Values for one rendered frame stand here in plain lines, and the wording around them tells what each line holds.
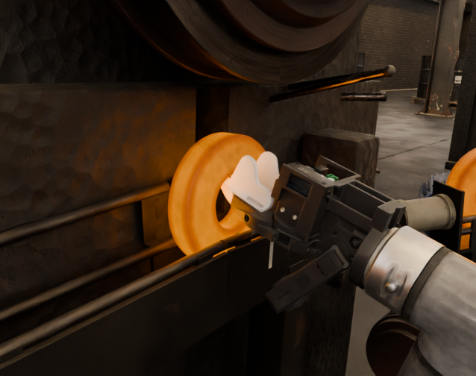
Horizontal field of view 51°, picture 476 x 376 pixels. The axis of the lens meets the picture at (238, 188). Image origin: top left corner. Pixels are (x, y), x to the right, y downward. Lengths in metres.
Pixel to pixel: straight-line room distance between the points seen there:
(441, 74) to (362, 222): 9.00
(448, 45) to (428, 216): 8.64
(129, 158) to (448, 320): 0.34
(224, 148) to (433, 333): 0.28
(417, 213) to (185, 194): 0.43
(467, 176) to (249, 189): 0.45
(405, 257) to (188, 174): 0.23
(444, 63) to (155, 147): 8.97
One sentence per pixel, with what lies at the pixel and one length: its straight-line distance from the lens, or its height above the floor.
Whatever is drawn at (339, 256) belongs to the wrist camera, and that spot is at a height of 0.73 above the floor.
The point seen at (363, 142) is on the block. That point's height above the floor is 0.79.
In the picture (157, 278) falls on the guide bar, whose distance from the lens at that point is 0.49.
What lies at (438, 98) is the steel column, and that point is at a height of 0.31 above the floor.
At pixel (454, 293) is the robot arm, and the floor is 0.73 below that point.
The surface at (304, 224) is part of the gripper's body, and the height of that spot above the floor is 0.75.
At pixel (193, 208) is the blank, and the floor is 0.75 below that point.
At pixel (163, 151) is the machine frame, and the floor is 0.80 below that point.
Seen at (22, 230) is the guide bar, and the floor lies 0.75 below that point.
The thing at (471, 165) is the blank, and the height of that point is 0.75.
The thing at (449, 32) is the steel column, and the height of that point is 1.39.
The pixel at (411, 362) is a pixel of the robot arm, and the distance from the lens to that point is 0.50.
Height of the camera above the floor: 0.91
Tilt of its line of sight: 15 degrees down
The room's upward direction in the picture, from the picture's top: 3 degrees clockwise
